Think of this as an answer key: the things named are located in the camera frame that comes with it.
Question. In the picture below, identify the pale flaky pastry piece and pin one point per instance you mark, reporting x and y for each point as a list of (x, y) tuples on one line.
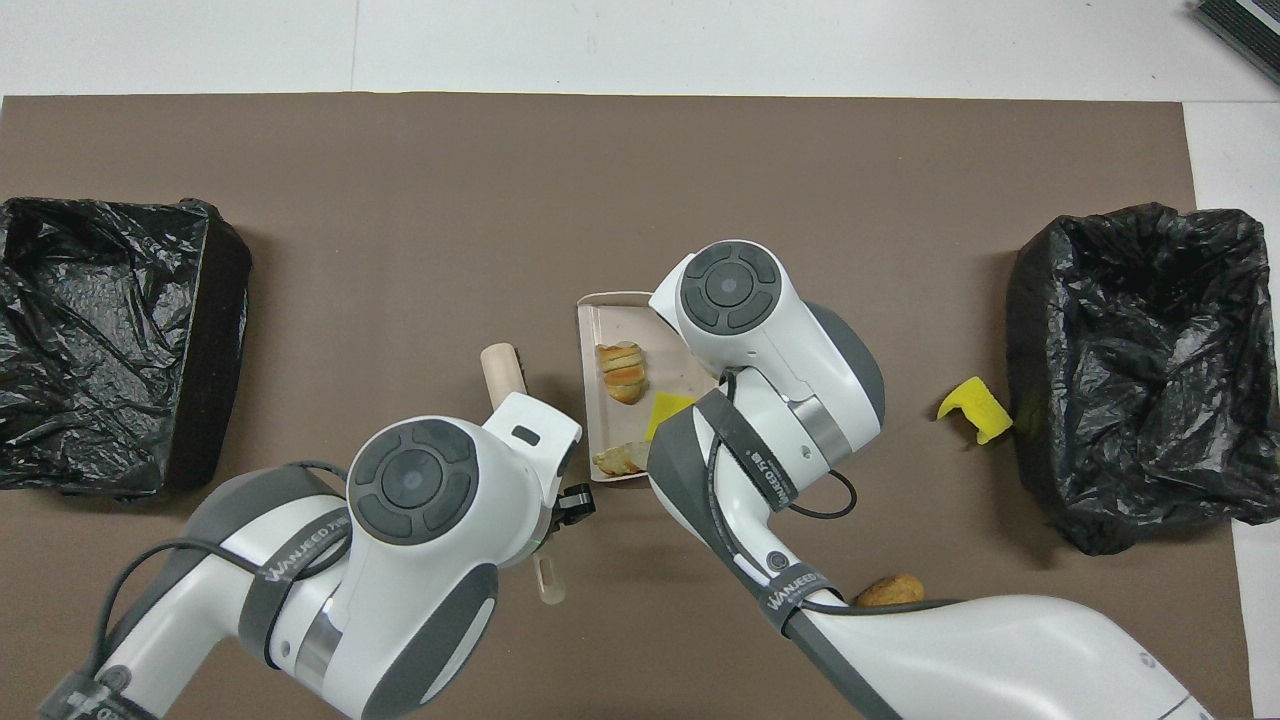
[(620, 459)]

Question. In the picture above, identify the golden croissant toy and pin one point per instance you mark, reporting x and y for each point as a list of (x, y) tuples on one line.
[(622, 372)]

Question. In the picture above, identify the beige hand brush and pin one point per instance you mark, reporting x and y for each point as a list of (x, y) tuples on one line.
[(503, 375)]

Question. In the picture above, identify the beige plastic dustpan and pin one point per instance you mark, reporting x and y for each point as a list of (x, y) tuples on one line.
[(670, 370)]

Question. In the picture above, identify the round brown bread roll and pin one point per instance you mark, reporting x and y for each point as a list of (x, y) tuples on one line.
[(890, 590)]

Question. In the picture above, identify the notched yellow sponge piece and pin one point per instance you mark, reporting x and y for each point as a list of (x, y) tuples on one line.
[(975, 410)]

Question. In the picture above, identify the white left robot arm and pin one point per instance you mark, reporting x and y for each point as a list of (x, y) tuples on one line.
[(420, 560)]

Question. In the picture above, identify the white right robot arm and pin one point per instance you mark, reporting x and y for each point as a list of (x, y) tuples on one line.
[(760, 340)]

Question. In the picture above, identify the boxy black bag bin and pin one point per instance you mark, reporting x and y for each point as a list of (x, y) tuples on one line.
[(100, 340)]

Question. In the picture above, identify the crumpled black bag bin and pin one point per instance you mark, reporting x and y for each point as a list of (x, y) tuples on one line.
[(1140, 380)]

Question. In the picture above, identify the brown table mat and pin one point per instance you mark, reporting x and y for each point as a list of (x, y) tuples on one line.
[(640, 140)]

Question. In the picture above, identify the black striped device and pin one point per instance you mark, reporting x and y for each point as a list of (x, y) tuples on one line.
[(1250, 25)]

